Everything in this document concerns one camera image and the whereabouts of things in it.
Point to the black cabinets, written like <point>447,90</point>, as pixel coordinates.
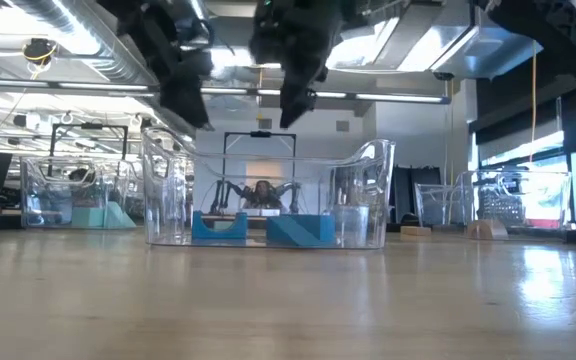
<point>418,190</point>

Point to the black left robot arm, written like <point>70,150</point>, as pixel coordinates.
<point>133,15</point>

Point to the blue toy block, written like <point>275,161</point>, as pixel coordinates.
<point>203,232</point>
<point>325,225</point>
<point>280,236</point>

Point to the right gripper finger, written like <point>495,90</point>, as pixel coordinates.
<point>295,100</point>

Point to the silver round air duct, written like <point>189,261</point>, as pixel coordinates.
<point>93,35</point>

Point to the long ceiling light bar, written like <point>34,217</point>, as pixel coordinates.
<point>393,97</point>

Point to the dome security camera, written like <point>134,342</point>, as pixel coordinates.
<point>443,76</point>

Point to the neighbouring station robot arm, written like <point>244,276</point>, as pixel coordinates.
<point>293,192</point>
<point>218,195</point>

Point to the natural wood toy block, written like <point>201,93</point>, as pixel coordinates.
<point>498,231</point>
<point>415,230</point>

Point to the silver rectangular air duct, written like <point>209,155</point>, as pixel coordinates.
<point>468,50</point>

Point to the grey wall vent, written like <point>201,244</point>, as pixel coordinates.
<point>342,125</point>
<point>264,123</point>

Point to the large clear plastic bin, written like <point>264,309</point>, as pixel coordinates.
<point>358,175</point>

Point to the person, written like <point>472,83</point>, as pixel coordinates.
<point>263,192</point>

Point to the mint green toy block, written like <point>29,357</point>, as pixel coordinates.
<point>87,218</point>
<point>118,217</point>

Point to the black station frame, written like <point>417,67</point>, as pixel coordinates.
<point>259,134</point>
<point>88,126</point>

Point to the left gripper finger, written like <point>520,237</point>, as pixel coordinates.
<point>188,107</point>

